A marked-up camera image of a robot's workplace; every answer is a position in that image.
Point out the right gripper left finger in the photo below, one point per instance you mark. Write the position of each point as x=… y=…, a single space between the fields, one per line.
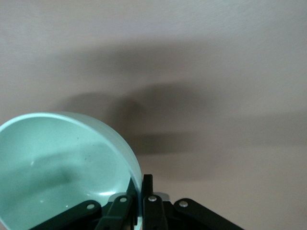
x=115 y=210

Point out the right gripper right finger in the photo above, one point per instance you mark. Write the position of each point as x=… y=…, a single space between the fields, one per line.
x=156 y=210

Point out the light green bowl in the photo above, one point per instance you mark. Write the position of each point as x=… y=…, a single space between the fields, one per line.
x=60 y=167

